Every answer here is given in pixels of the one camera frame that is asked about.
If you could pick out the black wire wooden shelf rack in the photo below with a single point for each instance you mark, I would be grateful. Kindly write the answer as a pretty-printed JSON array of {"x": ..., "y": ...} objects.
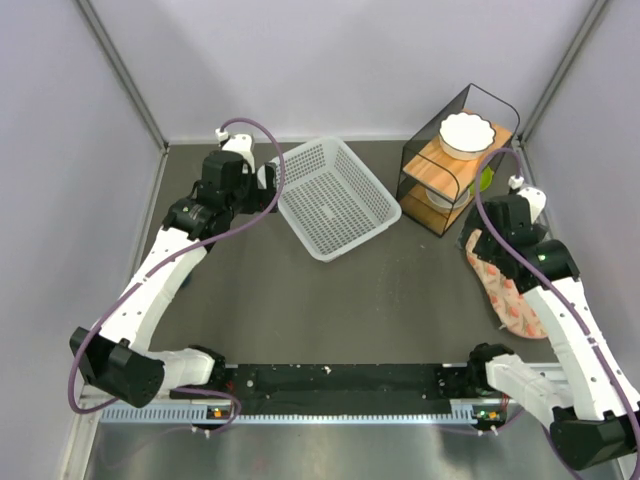
[{"x": 424, "y": 165}]

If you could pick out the white scalloped bowl top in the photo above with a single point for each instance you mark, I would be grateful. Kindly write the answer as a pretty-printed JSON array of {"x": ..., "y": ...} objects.
[{"x": 465, "y": 136}]

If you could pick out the white plastic perforated basket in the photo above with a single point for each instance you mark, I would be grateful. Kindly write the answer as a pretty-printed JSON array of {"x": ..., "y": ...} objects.
[{"x": 331, "y": 199}]

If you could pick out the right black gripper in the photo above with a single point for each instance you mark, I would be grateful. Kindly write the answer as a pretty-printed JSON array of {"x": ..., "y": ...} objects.
[{"x": 469, "y": 226}]

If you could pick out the white bowl lower shelf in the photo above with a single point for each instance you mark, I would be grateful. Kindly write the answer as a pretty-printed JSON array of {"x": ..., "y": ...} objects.
[{"x": 444, "y": 203}]

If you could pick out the green plate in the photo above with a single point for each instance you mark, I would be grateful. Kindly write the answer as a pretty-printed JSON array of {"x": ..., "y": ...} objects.
[{"x": 483, "y": 182}]

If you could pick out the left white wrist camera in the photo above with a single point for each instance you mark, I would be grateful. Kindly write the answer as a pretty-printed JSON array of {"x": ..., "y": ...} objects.
[{"x": 241, "y": 143}]

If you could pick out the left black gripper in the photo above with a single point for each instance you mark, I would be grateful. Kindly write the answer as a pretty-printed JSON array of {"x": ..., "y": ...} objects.
[{"x": 261, "y": 199}]

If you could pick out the floral mesh laundry bag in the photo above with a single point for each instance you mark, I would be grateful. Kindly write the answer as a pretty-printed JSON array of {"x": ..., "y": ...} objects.
[{"x": 514, "y": 313}]

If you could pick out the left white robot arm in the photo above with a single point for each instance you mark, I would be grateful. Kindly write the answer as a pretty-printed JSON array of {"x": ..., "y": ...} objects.
[{"x": 114, "y": 356}]

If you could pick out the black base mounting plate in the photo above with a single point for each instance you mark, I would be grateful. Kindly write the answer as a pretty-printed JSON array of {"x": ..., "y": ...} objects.
[{"x": 345, "y": 389}]

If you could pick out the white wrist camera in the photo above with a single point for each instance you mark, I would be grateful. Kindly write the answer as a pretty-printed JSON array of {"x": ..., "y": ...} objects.
[
  {"x": 241, "y": 143},
  {"x": 535, "y": 197}
]

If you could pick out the perforated metal cable tray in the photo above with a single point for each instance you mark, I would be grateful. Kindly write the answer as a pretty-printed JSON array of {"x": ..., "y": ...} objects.
[{"x": 175, "y": 412}]

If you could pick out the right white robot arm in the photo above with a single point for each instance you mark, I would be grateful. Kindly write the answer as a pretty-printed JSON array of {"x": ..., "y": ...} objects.
[{"x": 535, "y": 288}]

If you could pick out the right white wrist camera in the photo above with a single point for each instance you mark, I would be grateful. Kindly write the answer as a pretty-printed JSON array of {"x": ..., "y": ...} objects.
[{"x": 535, "y": 197}]

